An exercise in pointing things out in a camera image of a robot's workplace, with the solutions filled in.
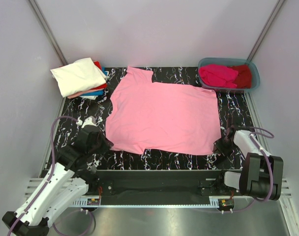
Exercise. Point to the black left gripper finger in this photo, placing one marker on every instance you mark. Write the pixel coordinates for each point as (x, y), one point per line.
(104, 141)
(105, 147)

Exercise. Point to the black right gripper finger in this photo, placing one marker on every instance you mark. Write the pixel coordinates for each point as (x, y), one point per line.
(218, 142)
(215, 149)

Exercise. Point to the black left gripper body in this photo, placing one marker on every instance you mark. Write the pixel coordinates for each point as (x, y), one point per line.
(96, 148)

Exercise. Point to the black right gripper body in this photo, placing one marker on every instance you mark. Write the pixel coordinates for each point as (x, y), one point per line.
(226, 146)

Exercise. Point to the light pink t-shirt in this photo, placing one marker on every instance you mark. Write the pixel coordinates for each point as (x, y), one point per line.
(169, 117)

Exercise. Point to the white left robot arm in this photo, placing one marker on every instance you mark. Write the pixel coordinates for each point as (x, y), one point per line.
(68, 179)

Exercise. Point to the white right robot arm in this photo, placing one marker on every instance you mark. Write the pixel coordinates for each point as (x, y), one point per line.
(262, 172)

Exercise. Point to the salmon folded t-shirt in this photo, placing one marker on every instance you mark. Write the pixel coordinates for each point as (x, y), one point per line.
(83, 92)

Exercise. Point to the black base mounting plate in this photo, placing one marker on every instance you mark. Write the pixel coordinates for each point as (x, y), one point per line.
(160, 188)

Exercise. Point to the white folded t-shirt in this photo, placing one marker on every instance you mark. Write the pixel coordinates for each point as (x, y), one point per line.
(80, 76)

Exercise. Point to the dark red crumpled t-shirt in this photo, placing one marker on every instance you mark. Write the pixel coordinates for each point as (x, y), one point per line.
(244, 77)

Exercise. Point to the magenta crumpled t-shirt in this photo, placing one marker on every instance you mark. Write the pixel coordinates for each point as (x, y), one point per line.
(218, 76)

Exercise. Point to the red folded t-shirt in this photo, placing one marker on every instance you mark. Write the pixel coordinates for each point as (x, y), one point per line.
(99, 67)

